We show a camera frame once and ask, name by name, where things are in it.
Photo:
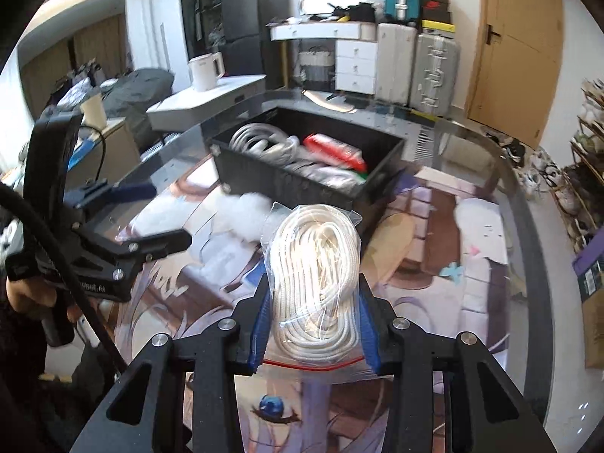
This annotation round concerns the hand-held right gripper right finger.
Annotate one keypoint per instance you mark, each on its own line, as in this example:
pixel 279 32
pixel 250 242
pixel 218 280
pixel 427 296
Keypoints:
pixel 373 337

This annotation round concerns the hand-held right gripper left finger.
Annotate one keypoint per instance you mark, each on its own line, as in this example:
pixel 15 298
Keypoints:
pixel 262 335

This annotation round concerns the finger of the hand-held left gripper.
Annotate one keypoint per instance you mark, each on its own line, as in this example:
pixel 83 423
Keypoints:
pixel 165 241
pixel 137 192

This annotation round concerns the black storage box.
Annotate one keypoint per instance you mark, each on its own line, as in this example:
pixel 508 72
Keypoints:
pixel 292 184

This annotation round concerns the green packet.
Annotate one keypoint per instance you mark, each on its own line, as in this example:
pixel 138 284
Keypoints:
pixel 362 175

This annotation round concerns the clear plastic bag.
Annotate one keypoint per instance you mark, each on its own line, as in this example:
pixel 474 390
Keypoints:
pixel 330 177

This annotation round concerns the red and white packet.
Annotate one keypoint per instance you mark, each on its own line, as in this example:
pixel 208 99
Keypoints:
pixel 335 148

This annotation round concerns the person's left hand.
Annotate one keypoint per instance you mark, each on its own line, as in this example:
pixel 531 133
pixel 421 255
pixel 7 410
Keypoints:
pixel 21 295

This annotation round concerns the beige cabinet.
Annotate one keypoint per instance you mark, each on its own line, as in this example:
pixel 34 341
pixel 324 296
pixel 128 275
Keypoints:
pixel 113 155

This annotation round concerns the white paper cup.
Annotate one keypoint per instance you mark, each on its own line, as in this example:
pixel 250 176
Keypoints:
pixel 94 111

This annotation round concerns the printed desk mat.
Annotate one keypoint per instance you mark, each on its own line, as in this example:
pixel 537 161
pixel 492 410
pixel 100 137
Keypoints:
pixel 424 269

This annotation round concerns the dark grey bag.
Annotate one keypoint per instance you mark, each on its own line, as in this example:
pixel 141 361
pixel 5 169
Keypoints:
pixel 137 89

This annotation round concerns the white grey side table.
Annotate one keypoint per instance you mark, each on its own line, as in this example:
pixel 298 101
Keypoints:
pixel 203 104

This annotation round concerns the wooden wardrobe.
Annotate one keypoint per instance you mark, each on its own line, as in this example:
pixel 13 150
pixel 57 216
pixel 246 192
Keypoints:
pixel 71 52

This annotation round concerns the white electric kettle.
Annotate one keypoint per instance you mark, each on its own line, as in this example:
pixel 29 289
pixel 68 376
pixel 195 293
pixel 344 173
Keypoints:
pixel 205 73

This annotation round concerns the dark glass display cabinet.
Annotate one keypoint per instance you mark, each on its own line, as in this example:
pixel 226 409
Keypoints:
pixel 203 9

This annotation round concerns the black refrigerator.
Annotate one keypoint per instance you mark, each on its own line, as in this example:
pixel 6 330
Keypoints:
pixel 250 9

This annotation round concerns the woven laundry basket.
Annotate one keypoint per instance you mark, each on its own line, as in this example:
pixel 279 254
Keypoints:
pixel 316 68

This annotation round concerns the open cardboard box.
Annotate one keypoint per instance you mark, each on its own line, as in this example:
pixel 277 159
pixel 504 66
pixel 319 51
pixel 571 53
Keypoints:
pixel 594 330

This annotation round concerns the scattered sneakers and slippers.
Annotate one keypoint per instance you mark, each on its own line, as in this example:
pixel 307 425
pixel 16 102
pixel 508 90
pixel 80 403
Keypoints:
pixel 533 174

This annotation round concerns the white vanity desk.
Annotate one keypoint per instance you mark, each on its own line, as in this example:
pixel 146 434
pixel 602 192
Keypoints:
pixel 354 56

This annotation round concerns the oval vanity mirror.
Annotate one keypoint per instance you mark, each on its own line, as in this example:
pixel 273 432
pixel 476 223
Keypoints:
pixel 330 2

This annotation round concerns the silver suitcase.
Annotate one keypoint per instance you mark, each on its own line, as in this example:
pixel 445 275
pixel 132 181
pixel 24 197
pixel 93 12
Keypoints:
pixel 434 73

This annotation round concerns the white suitcase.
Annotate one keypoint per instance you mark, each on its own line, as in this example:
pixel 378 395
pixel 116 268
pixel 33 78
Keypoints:
pixel 396 63

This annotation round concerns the wooden shoe rack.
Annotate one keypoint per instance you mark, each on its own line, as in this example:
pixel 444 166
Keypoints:
pixel 590 151

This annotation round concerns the black bag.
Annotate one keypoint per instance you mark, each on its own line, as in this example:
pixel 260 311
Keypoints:
pixel 361 12

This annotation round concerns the rows of racked shoes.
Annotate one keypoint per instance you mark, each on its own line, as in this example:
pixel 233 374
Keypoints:
pixel 587 118

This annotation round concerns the wooden door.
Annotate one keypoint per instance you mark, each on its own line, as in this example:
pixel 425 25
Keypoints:
pixel 514 47

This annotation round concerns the black shoe box red logo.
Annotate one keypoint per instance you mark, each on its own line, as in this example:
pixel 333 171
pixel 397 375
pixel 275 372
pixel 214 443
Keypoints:
pixel 439 11

